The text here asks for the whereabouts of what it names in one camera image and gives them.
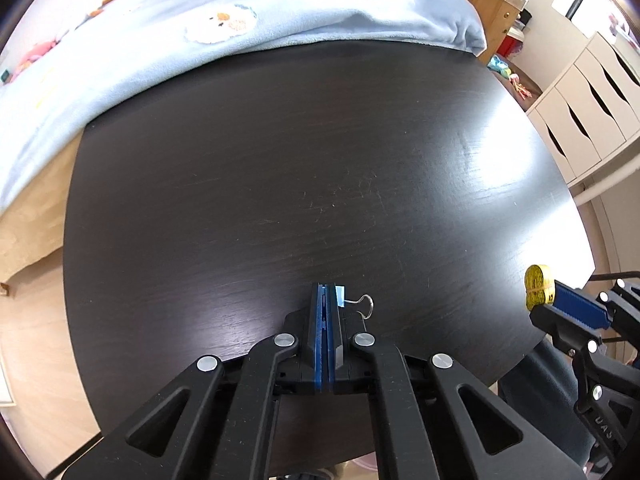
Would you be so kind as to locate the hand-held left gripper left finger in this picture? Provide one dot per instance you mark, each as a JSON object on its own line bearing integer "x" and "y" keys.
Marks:
{"x": 320, "y": 340}

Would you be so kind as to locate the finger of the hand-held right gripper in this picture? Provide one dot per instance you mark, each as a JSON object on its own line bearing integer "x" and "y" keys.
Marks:
{"x": 627, "y": 297}
{"x": 580, "y": 307}

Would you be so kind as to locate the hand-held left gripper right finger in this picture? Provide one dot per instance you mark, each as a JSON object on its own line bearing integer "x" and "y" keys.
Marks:
{"x": 334, "y": 340}

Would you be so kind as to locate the blue binder clip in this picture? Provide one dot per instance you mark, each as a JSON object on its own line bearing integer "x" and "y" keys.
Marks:
{"x": 340, "y": 296}

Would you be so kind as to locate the yellow tape measure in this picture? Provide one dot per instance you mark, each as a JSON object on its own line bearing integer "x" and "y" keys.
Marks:
{"x": 537, "y": 285}

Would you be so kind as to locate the pink bin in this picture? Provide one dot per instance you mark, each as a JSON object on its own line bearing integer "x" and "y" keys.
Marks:
{"x": 365, "y": 463}

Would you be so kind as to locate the person's grey pants leg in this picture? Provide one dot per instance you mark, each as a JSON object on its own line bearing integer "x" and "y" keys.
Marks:
{"x": 540, "y": 400}

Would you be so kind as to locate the white drawer unit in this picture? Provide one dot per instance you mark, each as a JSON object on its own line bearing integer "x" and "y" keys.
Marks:
{"x": 590, "y": 105}

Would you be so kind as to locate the wooden cabinet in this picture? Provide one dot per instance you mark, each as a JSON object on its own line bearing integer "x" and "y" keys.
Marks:
{"x": 492, "y": 5}

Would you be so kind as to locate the light blue printed blanket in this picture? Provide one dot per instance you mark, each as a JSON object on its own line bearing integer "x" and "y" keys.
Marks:
{"x": 150, "y": 35}

